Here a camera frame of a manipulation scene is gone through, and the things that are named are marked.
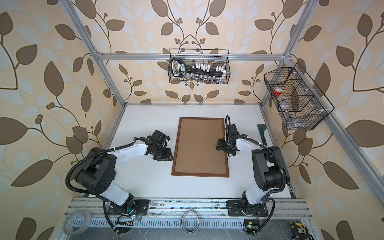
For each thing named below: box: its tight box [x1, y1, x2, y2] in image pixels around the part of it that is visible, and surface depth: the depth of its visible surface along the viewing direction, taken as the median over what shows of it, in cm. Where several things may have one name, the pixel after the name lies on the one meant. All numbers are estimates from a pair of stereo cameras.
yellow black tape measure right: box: [290, 221, 309, 240], surface depth 68 cm
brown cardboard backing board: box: [175, 119, 227, 174], surface depth 95 cm
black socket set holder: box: [171, 58, 224, 78], surface depth 86 cm
